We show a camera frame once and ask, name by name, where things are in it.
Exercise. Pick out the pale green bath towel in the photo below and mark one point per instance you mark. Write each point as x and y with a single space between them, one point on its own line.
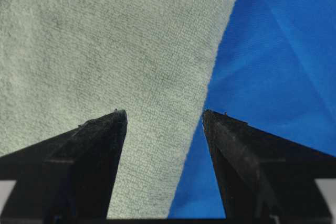
64 62

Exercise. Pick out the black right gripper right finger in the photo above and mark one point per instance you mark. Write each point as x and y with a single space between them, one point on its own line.
264 178

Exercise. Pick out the blue table cloth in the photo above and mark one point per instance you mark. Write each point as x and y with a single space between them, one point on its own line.
275 70

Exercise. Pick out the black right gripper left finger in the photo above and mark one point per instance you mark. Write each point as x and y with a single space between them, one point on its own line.
68 178

